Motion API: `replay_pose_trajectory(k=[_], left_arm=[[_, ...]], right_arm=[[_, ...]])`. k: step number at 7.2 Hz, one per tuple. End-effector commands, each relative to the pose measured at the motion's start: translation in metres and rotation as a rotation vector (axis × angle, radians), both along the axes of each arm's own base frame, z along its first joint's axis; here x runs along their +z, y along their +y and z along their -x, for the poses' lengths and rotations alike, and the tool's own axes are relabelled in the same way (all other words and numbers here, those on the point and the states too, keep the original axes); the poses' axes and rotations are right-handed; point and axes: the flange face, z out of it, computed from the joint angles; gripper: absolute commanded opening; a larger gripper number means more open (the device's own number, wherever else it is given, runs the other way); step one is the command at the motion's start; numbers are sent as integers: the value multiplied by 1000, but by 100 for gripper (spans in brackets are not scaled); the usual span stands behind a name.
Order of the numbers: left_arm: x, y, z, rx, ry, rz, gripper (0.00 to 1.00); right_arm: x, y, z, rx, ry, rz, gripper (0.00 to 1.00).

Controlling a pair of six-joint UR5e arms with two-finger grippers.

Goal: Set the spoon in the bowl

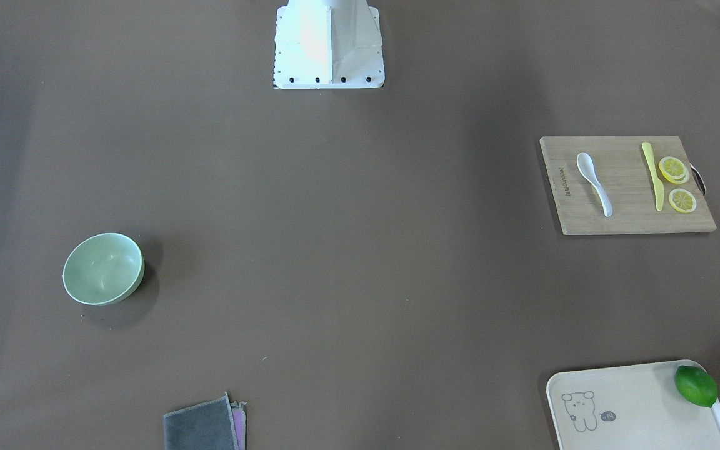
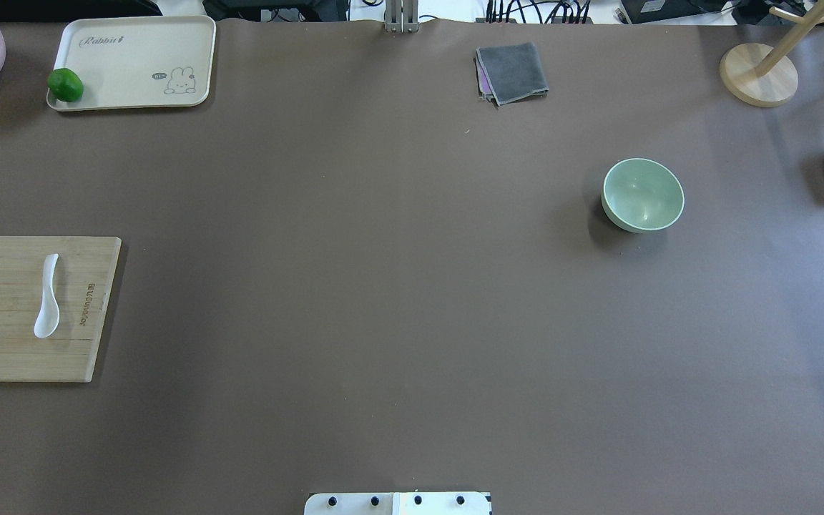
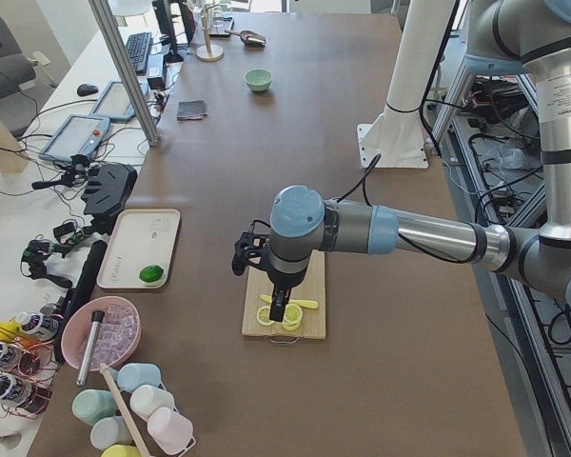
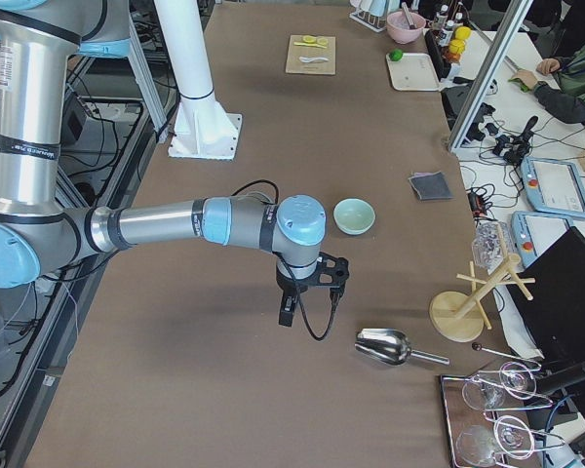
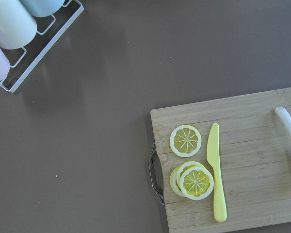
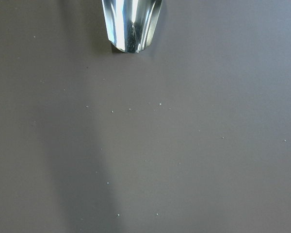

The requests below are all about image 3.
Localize green bowl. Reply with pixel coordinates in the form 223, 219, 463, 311
244, 69, 272, 92

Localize bamboo cutting board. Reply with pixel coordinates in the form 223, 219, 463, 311
242, 251, 326, 339

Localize black angular device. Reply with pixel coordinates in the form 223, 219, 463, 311
81, 163, 138, 235

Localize black long bar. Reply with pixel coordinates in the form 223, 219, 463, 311
53, 240, 108, 365

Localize grey folded cloth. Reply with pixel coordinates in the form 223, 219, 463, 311
176, 100, 207, 121

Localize steel black-tipped muddler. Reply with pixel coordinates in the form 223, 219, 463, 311
75, 310, 105, 387

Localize far teach pendant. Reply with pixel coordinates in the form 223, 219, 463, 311
90, 81, 135, 123

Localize teach pendant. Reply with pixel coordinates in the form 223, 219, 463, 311
39, 115, 110, 163
90, 81, 135, 123

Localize black computer mouse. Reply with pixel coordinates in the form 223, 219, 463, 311
76, 84, 98, 97

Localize aluminium frame post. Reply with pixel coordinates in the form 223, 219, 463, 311
89, 0, 161, 147

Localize yellow cup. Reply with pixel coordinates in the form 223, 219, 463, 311
101, 444, 141, 457

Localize cream rabbit tray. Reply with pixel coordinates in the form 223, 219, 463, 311
96, 209, 181, 289

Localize white cup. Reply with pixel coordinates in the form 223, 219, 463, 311
129, 385, 175, 421

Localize copper wire bottle rack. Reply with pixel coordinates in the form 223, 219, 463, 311
0, 320, 59, 419

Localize black keyboard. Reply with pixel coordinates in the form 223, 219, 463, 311
125, 31, 152, 74

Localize pink cup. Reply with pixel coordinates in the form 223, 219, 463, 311
147, 407, 193, 455

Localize blue cup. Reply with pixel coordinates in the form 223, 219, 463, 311
117, 363, 162, 393

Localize green lime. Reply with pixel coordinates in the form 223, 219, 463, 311
138, 264, 165, 284

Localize lemon slice single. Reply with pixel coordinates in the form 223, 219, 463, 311
256, 306, 274, 327

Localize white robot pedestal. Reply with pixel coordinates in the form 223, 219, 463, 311
357, 0, 458, 169

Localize grey-blue cup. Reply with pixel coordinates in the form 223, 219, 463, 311
90, 416, 133, 450

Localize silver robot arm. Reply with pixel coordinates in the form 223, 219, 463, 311
262, 1, 571, 321

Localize yellow plastic knife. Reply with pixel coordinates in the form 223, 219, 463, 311
260, 294, 319, 309

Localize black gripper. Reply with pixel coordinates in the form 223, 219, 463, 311
266, 266, 306, 322

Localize wooden mug tree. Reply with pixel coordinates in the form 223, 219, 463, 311
196, 1, 224, 62

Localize near teach pendant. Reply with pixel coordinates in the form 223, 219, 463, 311
39, 115, 110, 163

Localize metal scoop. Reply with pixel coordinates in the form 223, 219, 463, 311
227, 30, 266, 48

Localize stacked lemon slices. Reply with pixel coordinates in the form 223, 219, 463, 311
281, 304, 304, 331

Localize pink ice bowl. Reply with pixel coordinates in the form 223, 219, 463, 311
61, 296, 142, 371

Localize green cup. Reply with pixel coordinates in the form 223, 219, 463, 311
71, 389, 117, 427

